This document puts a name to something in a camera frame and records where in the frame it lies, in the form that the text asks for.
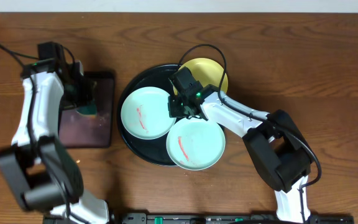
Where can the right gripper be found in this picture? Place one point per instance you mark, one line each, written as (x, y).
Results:
(173, 112)

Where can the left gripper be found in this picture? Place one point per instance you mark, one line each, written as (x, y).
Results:
(86, 86)

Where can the green sponge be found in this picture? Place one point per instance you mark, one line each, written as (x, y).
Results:
(88, 110)

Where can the light green plate front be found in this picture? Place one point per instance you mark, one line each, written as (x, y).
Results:
(195, 144)

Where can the light green plate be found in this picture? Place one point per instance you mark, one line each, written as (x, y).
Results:
(144, 113)
(195, 144)

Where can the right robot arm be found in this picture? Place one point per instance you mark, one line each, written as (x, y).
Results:
(278, 150)

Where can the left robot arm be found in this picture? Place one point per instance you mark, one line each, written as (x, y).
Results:
(39, 171)

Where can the rectangular black tray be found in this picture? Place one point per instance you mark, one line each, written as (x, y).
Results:
(77, 131)

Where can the round black tray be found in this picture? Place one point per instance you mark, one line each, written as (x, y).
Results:
(150, 150)

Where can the yellow plate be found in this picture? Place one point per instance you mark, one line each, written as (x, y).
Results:
(204, 70)

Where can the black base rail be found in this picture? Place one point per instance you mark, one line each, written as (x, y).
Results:
(142, 218)

